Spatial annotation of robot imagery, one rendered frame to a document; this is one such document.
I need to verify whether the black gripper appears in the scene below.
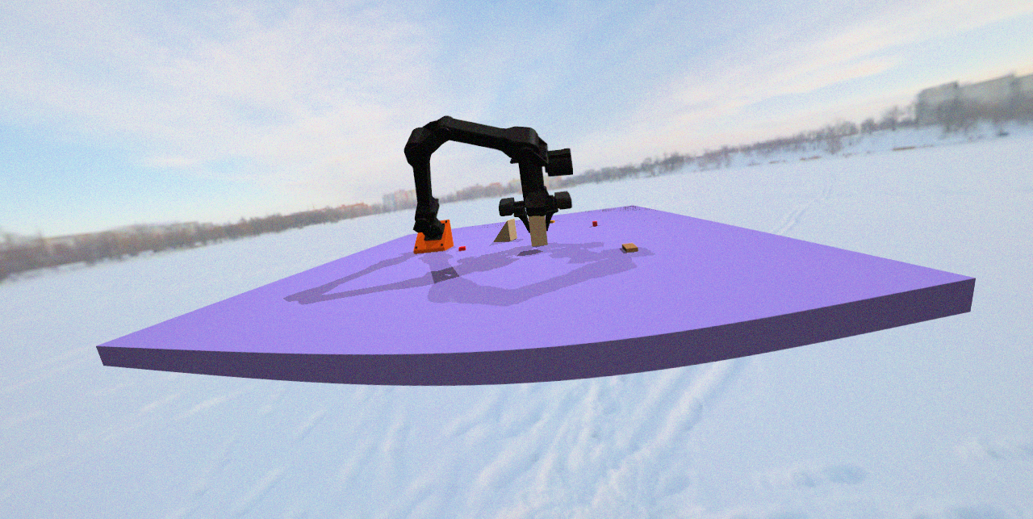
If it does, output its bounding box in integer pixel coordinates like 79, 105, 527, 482
499, 178, 572, 233

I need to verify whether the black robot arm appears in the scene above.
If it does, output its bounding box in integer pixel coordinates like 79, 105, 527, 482
404, 115, 573, 241

